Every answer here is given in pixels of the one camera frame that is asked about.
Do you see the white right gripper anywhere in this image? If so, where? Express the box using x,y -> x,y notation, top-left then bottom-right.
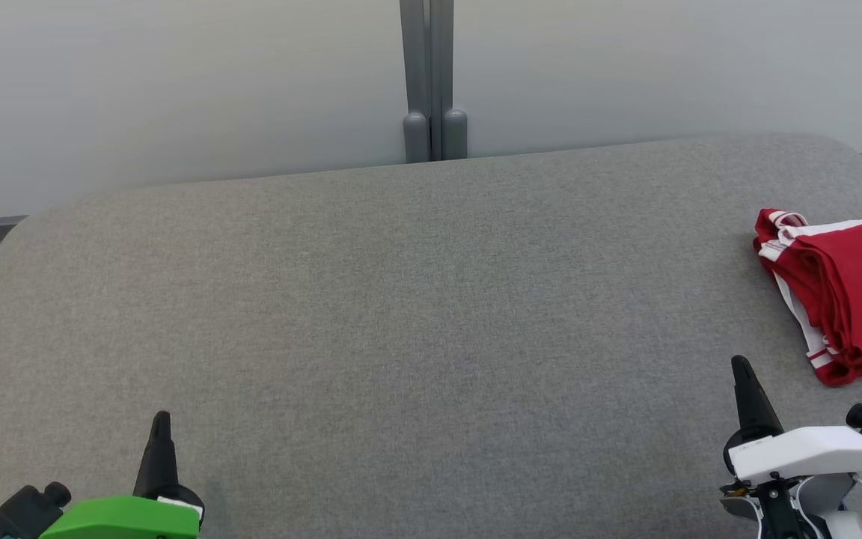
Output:
719,356 -> 862,539

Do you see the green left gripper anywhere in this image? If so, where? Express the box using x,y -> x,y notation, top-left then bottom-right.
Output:
38,410 -> 205,539

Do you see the red white basketball jersey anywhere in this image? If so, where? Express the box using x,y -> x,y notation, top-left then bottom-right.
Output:
753,208 -> 862,387

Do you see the grey partition post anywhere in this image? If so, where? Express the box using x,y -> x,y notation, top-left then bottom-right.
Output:
430,0 -> 469,161
400,0 -> 432,164

